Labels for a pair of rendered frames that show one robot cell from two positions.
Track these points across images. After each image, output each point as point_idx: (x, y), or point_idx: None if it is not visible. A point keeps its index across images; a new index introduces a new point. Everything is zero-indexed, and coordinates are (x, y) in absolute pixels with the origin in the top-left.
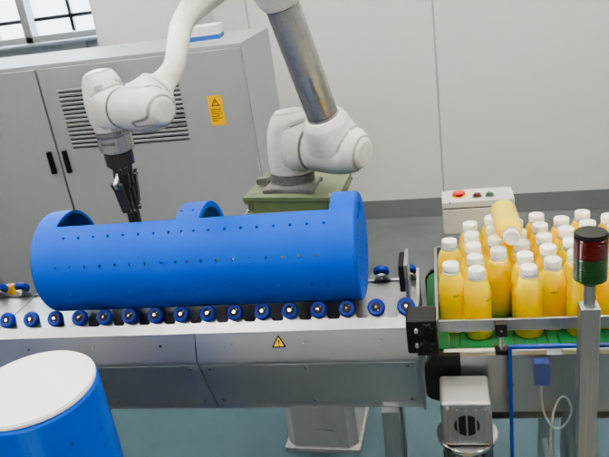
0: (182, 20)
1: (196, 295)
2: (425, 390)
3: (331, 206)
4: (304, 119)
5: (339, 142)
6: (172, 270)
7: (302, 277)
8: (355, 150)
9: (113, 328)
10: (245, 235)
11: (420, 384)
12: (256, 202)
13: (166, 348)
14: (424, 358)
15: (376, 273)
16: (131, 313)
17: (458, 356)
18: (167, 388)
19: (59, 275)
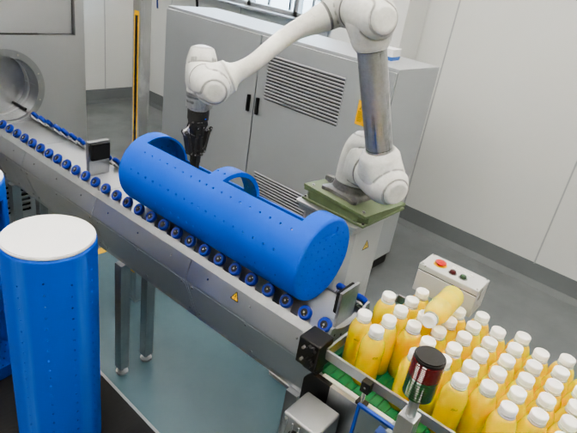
0: (284, 32)
1: (197, 233)
2: None
3: (306, 219)
4: None
5: (378, 176)
6: (188, 208)
7: (259, 259)
8: (387, 188)
9: (152, 227)
10: (239, 209)
11: None
12: (311, 191)
13: (173, 258)
14: None
15: (337, 288)
16: (165, 223)
17: (328, 386)
18: (170, 284)
19: (131, 174)
